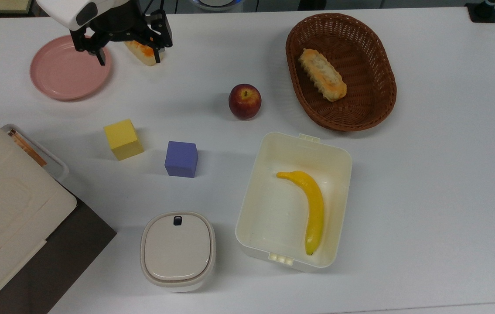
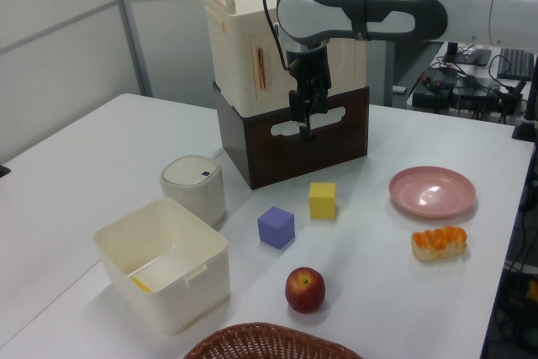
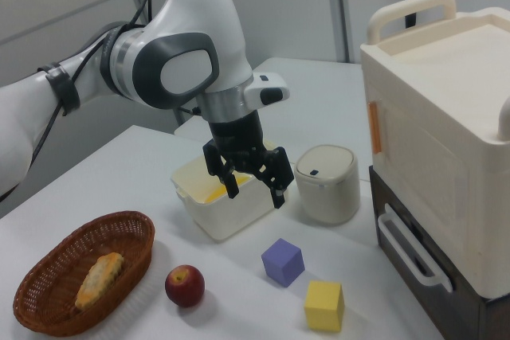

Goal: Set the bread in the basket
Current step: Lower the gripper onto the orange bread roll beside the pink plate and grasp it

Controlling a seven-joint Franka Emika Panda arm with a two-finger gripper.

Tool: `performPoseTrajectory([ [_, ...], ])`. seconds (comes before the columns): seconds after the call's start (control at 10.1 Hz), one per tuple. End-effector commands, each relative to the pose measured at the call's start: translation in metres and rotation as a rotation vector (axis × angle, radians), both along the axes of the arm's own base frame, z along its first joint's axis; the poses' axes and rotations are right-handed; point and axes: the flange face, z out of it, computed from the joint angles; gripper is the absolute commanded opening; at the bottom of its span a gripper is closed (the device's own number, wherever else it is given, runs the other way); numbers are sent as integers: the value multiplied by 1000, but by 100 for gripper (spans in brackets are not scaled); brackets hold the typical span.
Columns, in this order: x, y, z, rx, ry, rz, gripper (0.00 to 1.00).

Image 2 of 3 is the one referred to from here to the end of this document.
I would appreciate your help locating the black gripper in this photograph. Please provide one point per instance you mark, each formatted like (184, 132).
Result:
(309, 65)

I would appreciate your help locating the orange glazed bread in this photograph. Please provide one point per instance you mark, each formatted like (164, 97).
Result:
(439, 242)

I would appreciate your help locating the brown wicker basket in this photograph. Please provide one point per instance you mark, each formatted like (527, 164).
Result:
(269, 344)

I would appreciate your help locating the dark brown wooden box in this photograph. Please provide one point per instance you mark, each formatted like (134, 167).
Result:
(273, 153)

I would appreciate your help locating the small grey adapter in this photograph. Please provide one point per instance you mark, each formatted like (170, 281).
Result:
(399, 90)

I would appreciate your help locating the yellow foam cube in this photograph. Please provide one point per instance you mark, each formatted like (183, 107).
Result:
(322, 200)

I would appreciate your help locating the black electronics box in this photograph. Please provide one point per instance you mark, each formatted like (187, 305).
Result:
(435, 90)

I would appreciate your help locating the purple foam cube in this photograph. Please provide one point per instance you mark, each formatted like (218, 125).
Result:
(276, 227)

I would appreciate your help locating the small cream lidded bin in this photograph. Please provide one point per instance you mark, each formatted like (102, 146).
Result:
(195, 188)

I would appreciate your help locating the pink plastic plate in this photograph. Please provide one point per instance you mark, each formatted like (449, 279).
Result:
(432, 193)

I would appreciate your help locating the black monitor base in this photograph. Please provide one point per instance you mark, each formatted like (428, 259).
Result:
(468, 55)

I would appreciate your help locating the red apple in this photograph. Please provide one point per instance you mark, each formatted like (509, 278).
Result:
(305, 290)

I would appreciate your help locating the black keyboard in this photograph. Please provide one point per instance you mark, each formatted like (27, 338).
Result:
(518, 64)

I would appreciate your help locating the cream open plastic container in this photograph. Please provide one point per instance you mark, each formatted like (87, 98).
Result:
(168, 266)

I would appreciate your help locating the black clamp stand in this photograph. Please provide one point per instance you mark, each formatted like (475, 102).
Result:
(529, 111)

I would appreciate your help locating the yellow item inside container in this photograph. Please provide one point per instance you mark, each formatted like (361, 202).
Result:
(140, 284)

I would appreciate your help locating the black object at table edge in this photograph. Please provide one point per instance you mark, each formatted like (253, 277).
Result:
(4, 171)

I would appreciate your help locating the grey partition post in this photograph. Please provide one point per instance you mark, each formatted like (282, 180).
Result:
(132, 27)

